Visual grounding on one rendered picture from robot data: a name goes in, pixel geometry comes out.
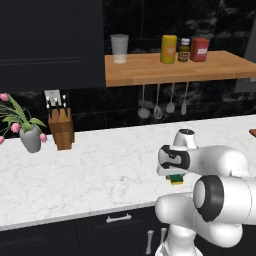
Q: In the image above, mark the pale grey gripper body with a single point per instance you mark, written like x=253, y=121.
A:
x=166, y=171

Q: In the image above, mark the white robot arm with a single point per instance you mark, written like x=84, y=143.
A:
x=226, y=200

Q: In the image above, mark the green and yellow sponge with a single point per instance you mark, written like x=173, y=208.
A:
x=175, y=180

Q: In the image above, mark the brown cutting board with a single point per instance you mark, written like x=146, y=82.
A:
x=253, y=132

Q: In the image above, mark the hanging silver slotted spoon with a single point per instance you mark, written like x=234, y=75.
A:
x=158, y=112

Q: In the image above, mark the hanging silver ladle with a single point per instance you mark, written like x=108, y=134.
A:
x=144, y=112

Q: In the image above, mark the hanging silver spatula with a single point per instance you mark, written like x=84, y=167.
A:
x=184, y=107

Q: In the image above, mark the dark drawer front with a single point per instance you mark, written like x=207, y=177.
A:
x=100, y=226

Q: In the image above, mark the dark cupboard door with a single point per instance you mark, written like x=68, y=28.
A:
x=113, y=245

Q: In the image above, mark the wooden knife block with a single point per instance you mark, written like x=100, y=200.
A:
x=61, y=131

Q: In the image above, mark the small dark sauce bottle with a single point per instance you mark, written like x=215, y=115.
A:
x=183, y=51

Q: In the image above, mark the yellow bottle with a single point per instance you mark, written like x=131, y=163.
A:
x=168, y=50

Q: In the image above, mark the red jar with dark lid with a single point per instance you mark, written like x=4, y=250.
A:
x=199, y=50

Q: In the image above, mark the clear glass cup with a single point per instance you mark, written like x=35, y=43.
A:
x=119, y=50

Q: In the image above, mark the pink flowers in grey vase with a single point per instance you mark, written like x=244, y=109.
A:
x=30, y=138

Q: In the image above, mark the dark lower cupboard front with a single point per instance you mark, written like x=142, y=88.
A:
x=36, y=240

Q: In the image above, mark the dark cupboard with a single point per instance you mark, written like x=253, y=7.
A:
x=50, y=40
x=36, y=240

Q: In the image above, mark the dark upper cupboard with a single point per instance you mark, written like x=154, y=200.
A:
x=50, y=40

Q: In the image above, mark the wooden wall shelf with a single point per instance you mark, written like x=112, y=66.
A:
x=173, y=71

